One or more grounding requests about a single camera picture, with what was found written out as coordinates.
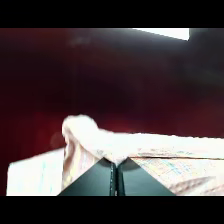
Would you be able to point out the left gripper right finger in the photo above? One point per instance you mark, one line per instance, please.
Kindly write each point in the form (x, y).
(140, 183)

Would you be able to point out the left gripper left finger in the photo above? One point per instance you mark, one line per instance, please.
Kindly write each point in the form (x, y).
(95, 181)

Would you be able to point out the pale pink checked shirt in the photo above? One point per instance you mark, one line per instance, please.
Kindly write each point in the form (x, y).
(160, 150)

